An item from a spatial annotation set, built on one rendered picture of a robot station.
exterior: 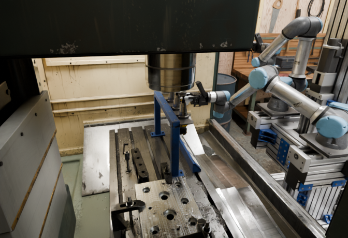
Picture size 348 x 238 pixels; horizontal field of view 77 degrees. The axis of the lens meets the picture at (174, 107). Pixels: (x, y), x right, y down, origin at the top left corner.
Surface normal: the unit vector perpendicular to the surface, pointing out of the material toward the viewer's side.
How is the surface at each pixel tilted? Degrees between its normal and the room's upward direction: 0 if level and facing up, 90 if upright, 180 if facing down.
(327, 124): 93
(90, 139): 24
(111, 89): 90
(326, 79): 90
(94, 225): 0
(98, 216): 0
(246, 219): 8
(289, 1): 90
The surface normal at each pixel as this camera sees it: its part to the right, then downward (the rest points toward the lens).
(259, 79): -0.79, 0.18
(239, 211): 0.05, -0.86
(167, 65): -0.07, 0.39
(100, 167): 0.11, -0.69
